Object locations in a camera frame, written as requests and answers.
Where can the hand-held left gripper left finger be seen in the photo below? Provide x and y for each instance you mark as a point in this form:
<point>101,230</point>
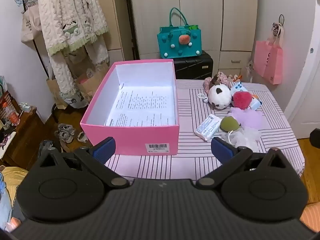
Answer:
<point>105,149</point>

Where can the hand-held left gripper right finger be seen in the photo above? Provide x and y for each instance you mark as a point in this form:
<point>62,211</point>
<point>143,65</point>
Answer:
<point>222,150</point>

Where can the pink cardboard box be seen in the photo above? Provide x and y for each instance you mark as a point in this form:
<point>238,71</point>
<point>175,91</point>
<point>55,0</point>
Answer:
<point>130,140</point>

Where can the white bath pouf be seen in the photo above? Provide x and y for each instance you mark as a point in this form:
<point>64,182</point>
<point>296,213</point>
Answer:
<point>246,137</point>

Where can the green round sponge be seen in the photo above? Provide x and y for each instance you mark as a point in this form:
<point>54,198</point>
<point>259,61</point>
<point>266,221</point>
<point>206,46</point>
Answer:
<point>228,123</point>

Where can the purple bath pouf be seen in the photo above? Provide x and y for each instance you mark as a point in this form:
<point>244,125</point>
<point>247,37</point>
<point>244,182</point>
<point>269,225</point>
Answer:
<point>247,117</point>

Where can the white brown panda plush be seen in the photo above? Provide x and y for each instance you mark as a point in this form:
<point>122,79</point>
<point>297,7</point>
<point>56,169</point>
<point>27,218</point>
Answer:
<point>220,97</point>

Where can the red fluffy pom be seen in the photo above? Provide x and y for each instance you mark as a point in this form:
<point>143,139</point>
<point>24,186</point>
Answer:
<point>242,100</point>

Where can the pale slipper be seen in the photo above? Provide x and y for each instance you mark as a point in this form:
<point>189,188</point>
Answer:
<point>82,137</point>

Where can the white tissue packet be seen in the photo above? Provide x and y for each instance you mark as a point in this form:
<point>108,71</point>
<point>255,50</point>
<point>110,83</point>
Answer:
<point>207,127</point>

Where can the striped pink tablecloth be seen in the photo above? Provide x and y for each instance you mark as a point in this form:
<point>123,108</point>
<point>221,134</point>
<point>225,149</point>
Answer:
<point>195,160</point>

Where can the grey sneaker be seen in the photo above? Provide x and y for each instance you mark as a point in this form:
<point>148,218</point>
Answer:
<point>63,137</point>
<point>67,129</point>

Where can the white keyring charm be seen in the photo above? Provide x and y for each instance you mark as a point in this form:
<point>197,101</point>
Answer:
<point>205,100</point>

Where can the printed paper sheet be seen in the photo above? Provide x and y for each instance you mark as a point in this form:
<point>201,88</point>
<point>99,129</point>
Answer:
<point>140,105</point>

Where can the white door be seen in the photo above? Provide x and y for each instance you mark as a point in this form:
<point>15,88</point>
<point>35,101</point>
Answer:
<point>307,80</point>

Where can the brown paper bag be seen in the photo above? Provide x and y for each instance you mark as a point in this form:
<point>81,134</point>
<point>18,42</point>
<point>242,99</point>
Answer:
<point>53,92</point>
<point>87,87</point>

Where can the blue wet wipes packet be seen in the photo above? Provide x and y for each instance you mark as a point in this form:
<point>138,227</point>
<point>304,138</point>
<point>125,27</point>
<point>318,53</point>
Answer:
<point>238,87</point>

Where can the pink floral fabric toy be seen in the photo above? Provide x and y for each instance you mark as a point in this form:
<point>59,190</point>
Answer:
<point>225,78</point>

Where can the orange cushion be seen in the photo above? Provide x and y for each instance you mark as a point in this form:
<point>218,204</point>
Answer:
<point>311,215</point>

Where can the white orange flower decoration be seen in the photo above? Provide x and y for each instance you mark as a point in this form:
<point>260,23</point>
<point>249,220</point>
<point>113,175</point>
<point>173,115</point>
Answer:
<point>238,76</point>

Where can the dark wooden cabinet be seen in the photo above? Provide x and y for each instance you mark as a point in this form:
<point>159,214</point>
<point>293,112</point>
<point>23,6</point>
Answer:
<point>27,135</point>

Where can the white crumpled plastic bag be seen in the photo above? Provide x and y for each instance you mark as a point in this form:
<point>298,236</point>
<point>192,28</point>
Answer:
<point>248,67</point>

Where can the black suitcase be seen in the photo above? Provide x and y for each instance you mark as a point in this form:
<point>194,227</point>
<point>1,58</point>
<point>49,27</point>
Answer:
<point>192,67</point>

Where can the pale green small box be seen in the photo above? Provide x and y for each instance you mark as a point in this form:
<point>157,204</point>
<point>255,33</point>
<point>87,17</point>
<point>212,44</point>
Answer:
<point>26,107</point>

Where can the pink shopping bag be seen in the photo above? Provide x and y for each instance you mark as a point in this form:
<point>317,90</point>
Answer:
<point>271,60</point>

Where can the yellow cloth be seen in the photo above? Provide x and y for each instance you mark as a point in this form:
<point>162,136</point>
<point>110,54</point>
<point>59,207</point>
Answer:
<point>13,180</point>

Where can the white booklet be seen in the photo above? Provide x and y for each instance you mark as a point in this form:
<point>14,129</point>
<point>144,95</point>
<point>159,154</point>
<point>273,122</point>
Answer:
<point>6,145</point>

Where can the orange drink bottle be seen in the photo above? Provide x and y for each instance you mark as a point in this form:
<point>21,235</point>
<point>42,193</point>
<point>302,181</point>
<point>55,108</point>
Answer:
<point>11,115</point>

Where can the black coat rack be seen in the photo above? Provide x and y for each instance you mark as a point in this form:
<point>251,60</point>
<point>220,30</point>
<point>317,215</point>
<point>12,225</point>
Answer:
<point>41,59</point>

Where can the teal felt handbag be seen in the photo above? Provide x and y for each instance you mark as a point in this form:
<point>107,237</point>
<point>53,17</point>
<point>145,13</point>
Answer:
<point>175,50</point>

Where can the light blue cloth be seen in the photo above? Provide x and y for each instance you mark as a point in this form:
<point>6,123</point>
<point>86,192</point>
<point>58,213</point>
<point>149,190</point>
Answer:
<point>4,200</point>

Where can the patterned gift bag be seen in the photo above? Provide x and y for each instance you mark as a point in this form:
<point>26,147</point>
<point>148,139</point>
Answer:
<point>5,95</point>

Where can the beige canvas tote bag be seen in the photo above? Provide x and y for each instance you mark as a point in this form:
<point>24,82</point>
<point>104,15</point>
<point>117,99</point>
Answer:
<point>30,27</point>

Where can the cream knitted cardigan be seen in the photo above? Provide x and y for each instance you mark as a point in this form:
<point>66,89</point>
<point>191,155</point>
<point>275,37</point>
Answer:
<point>70,10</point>

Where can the beige wooden wardrobe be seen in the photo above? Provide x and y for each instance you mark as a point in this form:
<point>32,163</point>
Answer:
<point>200,5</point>

